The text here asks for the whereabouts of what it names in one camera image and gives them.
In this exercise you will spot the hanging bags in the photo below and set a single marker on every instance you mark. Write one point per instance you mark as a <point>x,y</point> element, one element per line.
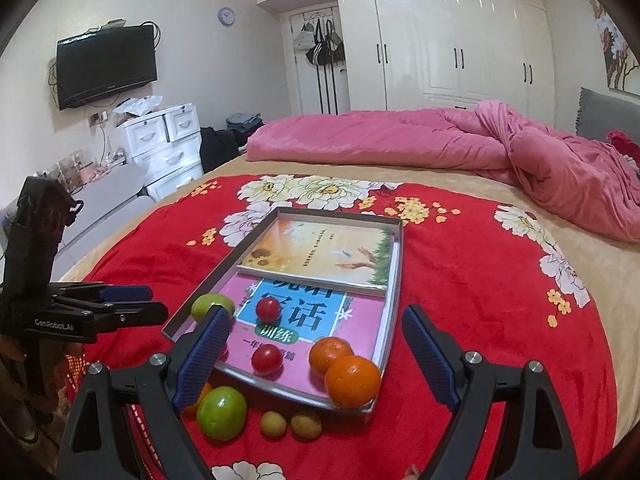
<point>320,42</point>

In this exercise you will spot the grey headboard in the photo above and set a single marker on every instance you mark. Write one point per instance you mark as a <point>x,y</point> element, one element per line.
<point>598,115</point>

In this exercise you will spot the floral wall painting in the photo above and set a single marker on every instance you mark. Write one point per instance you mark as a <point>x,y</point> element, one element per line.
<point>621,66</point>

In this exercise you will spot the black wall television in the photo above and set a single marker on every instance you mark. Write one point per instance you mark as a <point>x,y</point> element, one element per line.
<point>94,65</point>

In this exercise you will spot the brown kiwi fruit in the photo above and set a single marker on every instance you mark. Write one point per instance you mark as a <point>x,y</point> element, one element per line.
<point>306,425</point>
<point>273,425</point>

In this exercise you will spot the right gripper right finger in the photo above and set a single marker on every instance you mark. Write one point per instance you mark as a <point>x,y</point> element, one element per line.
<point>534,440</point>

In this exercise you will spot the black bag on floor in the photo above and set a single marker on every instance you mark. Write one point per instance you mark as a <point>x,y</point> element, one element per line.
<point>219,147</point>

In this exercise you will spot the yellow picture book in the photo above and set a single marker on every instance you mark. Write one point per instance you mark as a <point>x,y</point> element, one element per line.
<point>356,257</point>

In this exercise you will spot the grey cardboard box tray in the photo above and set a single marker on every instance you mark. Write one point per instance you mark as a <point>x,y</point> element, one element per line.
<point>181,322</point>

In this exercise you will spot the small orange mandarin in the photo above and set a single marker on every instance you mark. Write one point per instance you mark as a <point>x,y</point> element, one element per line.
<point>193,408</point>

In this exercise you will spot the green mango fruit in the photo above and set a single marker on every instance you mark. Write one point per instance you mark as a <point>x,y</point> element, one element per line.
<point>221,414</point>

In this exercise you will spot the orange tangerine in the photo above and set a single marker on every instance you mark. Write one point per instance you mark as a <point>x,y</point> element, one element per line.
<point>325,351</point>

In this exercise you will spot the white wardrobe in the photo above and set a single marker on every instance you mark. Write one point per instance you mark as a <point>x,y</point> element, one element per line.
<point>403,54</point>

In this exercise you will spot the large orange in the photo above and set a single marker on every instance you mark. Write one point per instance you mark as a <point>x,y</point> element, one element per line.
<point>352,382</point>

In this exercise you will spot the pink quilt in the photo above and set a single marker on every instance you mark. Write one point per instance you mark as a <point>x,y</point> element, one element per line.
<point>586,182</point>

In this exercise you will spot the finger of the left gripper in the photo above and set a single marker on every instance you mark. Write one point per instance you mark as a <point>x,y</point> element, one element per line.
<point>90,318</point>
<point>100,292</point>

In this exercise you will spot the green apple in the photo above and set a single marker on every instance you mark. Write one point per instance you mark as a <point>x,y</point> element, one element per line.
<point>204,303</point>

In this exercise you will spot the red cherry tomato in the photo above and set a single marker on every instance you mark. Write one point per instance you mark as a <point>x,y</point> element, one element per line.
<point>266,360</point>
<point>268,310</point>
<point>224,353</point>

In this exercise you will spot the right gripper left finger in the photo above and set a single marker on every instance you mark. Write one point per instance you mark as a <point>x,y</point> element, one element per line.
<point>97,443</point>

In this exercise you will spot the white low bench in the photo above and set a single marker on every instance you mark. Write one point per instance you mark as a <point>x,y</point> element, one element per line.
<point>109,204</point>

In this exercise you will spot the red floral blanket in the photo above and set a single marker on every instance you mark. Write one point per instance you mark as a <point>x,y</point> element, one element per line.
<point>489,274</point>

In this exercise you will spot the round wall clock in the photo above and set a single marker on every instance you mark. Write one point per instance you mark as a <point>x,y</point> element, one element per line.
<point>226,16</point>

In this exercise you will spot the pink exercise book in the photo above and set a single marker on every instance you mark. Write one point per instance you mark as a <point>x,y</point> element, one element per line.
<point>308,314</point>

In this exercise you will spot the white drawer cabinet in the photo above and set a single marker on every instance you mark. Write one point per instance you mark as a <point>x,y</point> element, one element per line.
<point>166,144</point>

